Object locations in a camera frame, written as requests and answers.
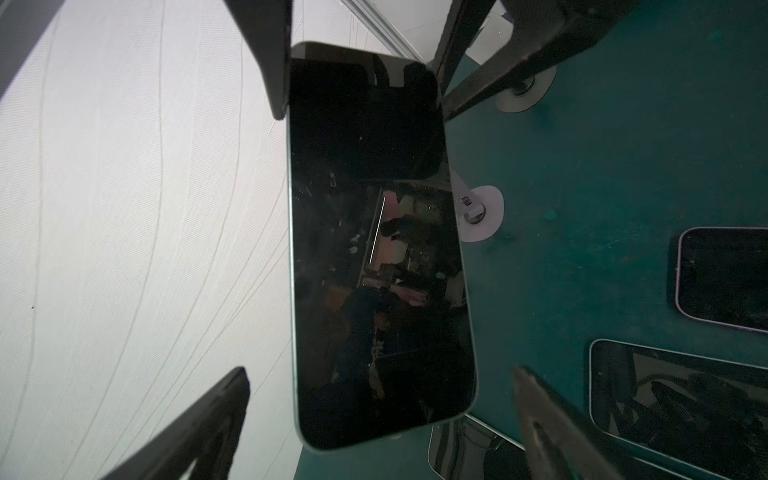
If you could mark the right round grey stand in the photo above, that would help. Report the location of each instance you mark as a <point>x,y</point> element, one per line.
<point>479,211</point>

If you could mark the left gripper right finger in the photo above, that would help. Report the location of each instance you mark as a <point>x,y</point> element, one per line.
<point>559,443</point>

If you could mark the far right dark stand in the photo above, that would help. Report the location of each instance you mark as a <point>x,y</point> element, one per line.
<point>525,94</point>

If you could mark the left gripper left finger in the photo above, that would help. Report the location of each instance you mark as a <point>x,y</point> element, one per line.
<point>201,442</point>

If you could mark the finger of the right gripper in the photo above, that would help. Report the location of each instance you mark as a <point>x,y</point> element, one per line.
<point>266,28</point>
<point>501,71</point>

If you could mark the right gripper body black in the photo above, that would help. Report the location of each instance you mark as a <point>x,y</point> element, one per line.
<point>539,24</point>

